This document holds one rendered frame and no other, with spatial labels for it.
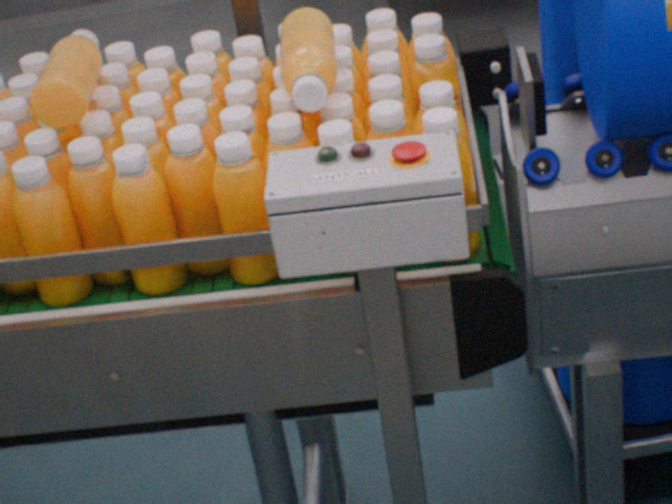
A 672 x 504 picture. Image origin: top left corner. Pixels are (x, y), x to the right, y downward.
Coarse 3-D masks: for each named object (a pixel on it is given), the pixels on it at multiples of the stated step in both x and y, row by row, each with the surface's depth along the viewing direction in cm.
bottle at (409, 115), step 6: (402, 96) 150; (372, 102) 149; (402, 102) 150; (408, 102) 151; (366, 108) 151; (408, 108) 150; (366, 114) 151; (408, 114) 150; (414, 114) 151; (366, 120) 151; (408, 120) 150; (414, 120) 151; (366, 126) 151
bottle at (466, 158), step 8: (456, 136) 140; (464, 136) 142; (464, 144) 141; (464, 152) 141; (464, 160) 141; (472, 160) 142; (464, 168) 141; (472, 168) 142; (464, 176) 141; (472, 176) 143; (464, 184) 142; (472, 184) 143; (464, 192) 142; (472, 192) 143; (464, 200) 143; (472, 200) 144; (472, 232) 146; (472, 240) 146; (480, 240) 148; (472, 248) 147; (472, 256) 147
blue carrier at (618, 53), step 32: (576, 0) 161; (608, 0) 138; (640, 0) 137; (576, 32) 164; (608, 32) 138; (640, 32) 138; (608, 64) 140; (640, 64) 139; (608, 96) 143; (640, 96) 142; (608, 128) 147; (640, 128) 147
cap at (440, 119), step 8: (432, 112) 141; (440, 112) 140; (448, 112) 140; (456, 112) 140; (424, 120) 140; (432, 120) 139; (440, 120) 139; (448, 120) 139; (456, 120) 140; (424, 128) 141; (432, 128) 139; (440, 128) 139; (448, 128) 139; (456, 128) 140
